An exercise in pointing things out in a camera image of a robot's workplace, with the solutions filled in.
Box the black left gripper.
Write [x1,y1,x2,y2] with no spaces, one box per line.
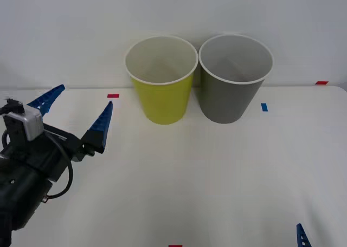
[4,84,114,182]

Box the yellow-green plastic waste bin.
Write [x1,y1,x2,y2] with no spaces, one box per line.
[124,35,199,126]

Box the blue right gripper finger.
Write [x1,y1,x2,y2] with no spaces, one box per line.
[295,223,309,247]

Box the grey plastic waste bin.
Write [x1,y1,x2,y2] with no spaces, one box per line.
[198,34,274,125]

